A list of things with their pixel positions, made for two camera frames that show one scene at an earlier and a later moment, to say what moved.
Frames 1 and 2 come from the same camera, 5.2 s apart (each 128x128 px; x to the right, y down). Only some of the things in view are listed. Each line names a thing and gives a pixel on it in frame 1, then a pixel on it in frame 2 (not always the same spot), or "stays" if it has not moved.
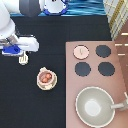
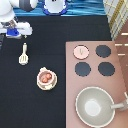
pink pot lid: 81,52 stays
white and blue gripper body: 16,46 -> 15,30
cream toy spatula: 23,59 stays
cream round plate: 46,79 stays
